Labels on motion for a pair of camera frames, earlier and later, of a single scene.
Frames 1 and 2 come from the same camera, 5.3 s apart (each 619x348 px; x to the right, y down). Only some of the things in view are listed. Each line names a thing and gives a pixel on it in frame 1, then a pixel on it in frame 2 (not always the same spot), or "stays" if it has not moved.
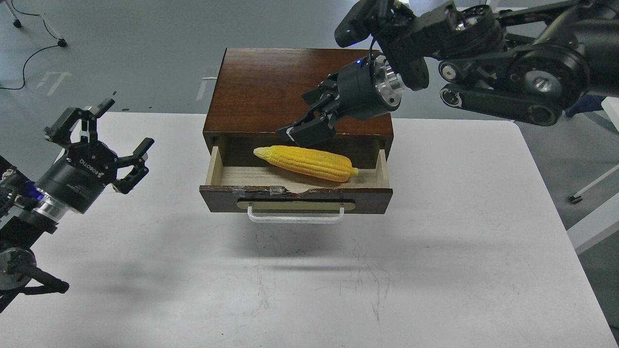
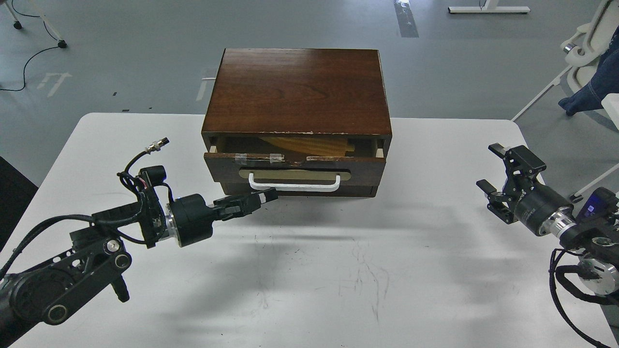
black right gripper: x=367 y=89 -> x=531 y=201
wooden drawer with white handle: x=272 y=195 -> x=278 y=172
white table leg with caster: x=17 y=22 stays
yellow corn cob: x=321 y=164 -> x=315 y=146
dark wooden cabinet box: x=255 y=92 stays
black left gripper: x=75 y=181 -> x=190 y=219
